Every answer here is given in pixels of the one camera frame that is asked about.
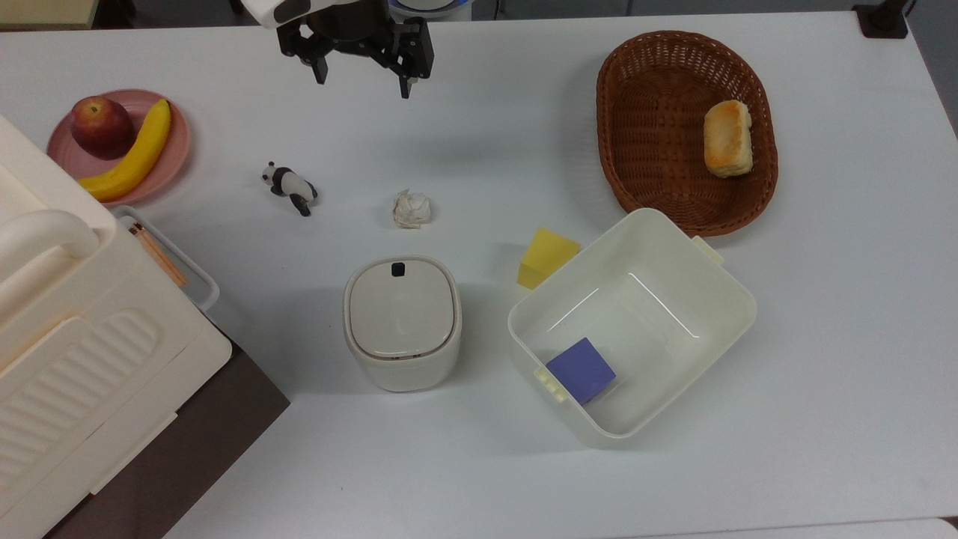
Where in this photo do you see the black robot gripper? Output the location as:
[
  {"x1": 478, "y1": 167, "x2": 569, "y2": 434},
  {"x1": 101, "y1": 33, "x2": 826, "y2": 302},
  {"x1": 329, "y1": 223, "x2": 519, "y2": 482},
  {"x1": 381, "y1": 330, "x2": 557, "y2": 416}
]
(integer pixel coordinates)
[{"x1": 277, "y1": 0, "x2": 435, "y2": 100}]

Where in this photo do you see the cream lidded trash can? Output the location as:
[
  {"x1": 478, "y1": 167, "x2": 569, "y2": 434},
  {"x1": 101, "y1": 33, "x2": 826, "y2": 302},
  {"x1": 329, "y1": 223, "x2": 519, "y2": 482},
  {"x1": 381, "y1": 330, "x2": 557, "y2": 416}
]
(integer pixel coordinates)
[{"x1": 344, "y1": 256, "x2": 463, "y2": 393}]

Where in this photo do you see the cream plastic open bin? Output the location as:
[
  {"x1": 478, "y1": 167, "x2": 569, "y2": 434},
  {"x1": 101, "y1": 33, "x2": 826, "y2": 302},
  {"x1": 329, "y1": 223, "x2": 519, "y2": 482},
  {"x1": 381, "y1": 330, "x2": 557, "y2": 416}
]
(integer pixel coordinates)
[{"x1": 507, "y1": 207, "x2": 757, "y2": 450}]

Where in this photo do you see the white and blue round base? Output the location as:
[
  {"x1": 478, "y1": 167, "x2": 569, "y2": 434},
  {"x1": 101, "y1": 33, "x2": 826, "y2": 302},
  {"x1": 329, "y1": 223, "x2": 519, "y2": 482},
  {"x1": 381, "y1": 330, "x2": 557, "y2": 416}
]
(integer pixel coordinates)
[{"x1": 389, "y1": 0, "x2": 474, "y2": 22}]

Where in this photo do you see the panda toy figure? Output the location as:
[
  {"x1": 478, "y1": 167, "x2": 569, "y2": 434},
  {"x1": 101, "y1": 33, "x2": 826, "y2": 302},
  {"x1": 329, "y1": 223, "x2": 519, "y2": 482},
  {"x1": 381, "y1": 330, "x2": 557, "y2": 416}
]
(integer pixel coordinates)
[{"x1": 261, "y1": 161, "x2": 319, "y2": 218}]

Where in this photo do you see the crumpled white paper ball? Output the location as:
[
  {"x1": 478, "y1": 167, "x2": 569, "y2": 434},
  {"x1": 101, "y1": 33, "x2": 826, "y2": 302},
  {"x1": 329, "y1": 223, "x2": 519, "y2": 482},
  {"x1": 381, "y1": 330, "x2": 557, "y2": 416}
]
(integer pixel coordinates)
[{"x1": 392, "y1": 189, "x2": 433, "y2": 230}]

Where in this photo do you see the pink round plate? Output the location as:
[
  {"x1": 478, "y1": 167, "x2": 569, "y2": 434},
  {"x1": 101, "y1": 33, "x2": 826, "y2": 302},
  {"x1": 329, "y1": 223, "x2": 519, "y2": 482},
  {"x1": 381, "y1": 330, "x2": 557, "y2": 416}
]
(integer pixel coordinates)
[{"x1": 46, "y1": 89, "x2": 192, "y2": 207}]

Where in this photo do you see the yellow banana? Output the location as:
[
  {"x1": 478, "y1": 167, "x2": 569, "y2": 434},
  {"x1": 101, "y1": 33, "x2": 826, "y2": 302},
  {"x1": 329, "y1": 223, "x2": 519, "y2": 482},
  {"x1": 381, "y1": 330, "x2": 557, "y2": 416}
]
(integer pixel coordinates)
[{"x1": 77, "y1": 99, "x2": 172, "y2": 203}]

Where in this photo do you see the yellow block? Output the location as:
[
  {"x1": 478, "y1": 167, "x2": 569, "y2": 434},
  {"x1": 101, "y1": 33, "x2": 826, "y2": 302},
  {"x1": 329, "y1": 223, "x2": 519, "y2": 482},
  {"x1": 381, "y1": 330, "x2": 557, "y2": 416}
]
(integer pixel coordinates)
[{"x1": 516, "y1": 228, "x2": 582, "y2": 290}]

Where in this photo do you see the clear plastic tray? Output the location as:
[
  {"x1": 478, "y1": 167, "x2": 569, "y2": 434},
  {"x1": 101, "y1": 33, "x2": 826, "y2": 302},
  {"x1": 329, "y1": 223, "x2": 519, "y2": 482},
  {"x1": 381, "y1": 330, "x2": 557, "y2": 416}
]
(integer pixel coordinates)
[{"x1": 111, "y1": 205, "x2": 221, "y2": 314}]

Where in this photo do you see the red apple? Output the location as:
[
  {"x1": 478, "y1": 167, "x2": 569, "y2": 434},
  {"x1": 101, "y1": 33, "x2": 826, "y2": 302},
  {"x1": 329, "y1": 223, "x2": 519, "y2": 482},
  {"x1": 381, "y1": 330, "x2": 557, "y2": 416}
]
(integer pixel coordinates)
[{"x1": 70, "y1": 95, "x2": 137, "y2": 160}]

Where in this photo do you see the orange wooden stick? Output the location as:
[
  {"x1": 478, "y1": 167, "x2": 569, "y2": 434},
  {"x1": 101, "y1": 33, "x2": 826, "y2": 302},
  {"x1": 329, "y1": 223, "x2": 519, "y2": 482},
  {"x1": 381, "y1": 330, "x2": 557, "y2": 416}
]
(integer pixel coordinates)
[
  {"x1": 127, "y1": 226, "x2": 183, "y2": 289},
  {"x1": 133, "y1": 223, "x2": 189, "y2": 287}
]

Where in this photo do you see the brown wicker basket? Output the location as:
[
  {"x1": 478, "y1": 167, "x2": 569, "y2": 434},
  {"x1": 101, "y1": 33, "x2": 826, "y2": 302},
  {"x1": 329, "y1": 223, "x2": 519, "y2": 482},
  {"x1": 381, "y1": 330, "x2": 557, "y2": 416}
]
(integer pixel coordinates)
[{"x1": 596, "y1": 30, "x2": 779, "y2": 238}]

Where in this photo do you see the tan wooden furniture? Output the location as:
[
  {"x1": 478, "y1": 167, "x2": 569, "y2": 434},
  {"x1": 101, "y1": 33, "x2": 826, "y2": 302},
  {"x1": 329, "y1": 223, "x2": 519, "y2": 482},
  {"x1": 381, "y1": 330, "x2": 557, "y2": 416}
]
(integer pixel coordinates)
[{"x1": 0, "y1": 0, "x2": 100, "y2": 31}]

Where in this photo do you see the purple block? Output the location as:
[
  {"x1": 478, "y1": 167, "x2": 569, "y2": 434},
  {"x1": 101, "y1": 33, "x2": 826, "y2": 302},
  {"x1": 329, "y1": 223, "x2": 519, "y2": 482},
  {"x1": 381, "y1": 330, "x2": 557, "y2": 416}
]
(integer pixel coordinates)
[{"x1": 545, "y1": 337, "x2": 617, "y2": 406}]

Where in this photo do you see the toasted bread loaf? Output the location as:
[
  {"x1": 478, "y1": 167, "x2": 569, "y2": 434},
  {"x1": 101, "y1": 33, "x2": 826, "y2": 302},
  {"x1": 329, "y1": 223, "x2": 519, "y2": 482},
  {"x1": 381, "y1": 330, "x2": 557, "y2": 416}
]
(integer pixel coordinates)
[{"x1": 702, "y1": 100, "x2": 754, "y2": 180}]

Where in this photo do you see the cream storage box with handle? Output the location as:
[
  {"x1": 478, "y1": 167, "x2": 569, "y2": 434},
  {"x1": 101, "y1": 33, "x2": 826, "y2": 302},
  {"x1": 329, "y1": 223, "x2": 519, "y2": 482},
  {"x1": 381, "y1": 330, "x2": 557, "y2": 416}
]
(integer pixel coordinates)
[{"x1": 0, "y1": 114, "x2": 234, "y2": 539}]

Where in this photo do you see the black clamp mount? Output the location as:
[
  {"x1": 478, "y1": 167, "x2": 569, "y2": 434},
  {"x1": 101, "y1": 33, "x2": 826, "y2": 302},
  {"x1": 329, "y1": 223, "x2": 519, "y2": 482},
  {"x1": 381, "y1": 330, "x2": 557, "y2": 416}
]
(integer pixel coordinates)
[{"x1": 852, "y1": 0, "x2": 915, "y2": 40}]

